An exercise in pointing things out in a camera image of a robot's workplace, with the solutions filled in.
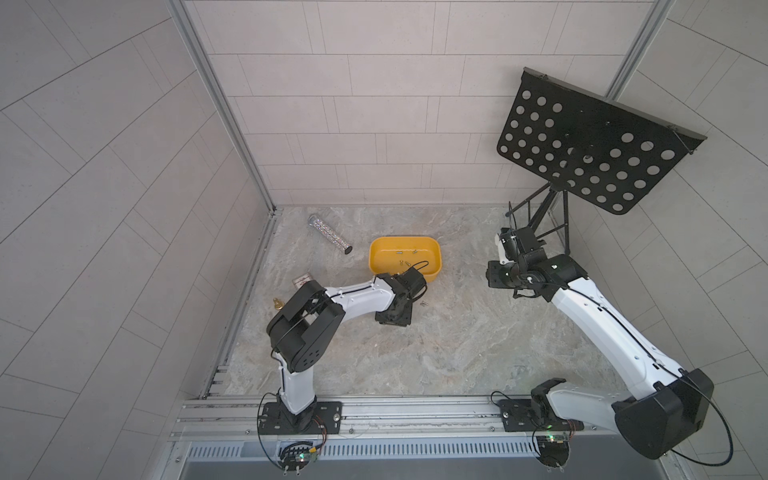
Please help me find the aluminium mounting rail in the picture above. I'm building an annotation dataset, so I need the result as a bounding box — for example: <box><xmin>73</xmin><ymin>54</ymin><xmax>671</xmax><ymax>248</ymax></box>
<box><xmin>170</xmin><ymin>394</ymin><xmax>637</xmax><ymax>445</ymax></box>

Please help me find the playing card box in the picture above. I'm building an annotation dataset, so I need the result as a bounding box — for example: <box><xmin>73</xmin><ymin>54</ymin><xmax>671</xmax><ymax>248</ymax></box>
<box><xmin>293</xmin><ymin>273</ymin><xmax>313</xmax><ymax>289</ymax></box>

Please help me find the left circuit board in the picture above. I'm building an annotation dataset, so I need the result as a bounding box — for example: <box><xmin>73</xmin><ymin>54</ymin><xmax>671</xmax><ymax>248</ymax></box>
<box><xmin>278</xmin><ymin>441</ymin><xmax>319</xmax><ymax>475</ymax></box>

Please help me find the glittery silver tube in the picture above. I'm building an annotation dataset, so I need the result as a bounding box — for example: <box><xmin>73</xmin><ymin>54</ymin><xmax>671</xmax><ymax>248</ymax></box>
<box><xmin>308</xmin><ymin>214</ymin><xmax>353</xmax><ymax>255</ymax></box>

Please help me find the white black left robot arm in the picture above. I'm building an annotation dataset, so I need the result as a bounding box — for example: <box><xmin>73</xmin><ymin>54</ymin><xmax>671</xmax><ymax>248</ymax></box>
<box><xmin>266</xmin><ymin>268</ymin><xmax>427</xmax><ymax>416</ymax></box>

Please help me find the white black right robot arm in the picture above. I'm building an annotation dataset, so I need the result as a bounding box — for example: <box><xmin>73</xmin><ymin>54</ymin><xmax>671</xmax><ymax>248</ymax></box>
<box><xmin>486</xmin><ymin>233</ymin><xmax>714</xmax><ymax>459</ymax></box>

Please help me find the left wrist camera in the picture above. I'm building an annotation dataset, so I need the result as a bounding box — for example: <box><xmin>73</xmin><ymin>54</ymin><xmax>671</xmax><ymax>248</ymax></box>
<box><xmin>398</xmin><ymin>267</ymin><xmax>428</xmax><ymax>302</ymax></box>

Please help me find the black music stand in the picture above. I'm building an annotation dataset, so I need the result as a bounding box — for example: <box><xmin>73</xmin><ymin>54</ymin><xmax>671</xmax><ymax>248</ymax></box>
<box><xmin>496</xmin><ymin>68</ymin><xmax>706</xmax><ymax>215</ymax></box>

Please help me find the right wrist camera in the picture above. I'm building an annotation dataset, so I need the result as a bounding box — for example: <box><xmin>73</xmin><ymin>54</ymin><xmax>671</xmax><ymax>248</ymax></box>
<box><xmin>494</xmin><ymin>227</ymin><xmax>544</xmax><ymax>265</ymax></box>

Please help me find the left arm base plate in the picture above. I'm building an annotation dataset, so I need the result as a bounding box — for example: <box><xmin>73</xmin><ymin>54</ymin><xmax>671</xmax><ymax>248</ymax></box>
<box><xmin>257</xmin><ymin>400</ymin><xmax>343</xmax><ymax>435</ymax></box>

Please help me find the yellow plastic storage box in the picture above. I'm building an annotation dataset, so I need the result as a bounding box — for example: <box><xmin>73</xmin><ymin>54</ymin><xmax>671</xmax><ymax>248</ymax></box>
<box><xmin>368</xmin><ymin>236</ymin><xmax>443</xmax><ymax>283</ymax></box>

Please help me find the right circuit board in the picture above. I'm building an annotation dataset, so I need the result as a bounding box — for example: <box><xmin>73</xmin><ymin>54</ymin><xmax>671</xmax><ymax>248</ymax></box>
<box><xmin>534</xmin><ymin>435</ymin><xmax>570</xmax><ymax>470</ymax></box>

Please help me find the circuit board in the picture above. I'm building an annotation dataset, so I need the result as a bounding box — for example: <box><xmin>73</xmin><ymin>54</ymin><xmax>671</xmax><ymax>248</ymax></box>
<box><xmin>278</xmin><ymin>441</ymin><xmax>319</xmax><ymax>475</ymax></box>
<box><xmin>534</xmin><ymin>435</ymin><xmax>570</xmax><ymax>470</ymax></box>

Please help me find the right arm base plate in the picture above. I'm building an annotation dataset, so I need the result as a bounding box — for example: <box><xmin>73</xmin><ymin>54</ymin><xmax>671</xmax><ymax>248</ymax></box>
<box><xmin>495</xmin><ymin>398</ymin><xmax>584</xmax><ymax>434</ymax></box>

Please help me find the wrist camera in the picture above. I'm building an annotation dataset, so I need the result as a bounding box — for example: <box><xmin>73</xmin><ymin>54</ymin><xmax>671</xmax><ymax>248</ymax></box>
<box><xmin>494</xmin><ymin>227</ymin><xmax>544</xmax><ymax>265</ymax></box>
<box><xmin>398</xmin><ymin>267</ymin><xmax>428</xmax><ymax>302</ymax></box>

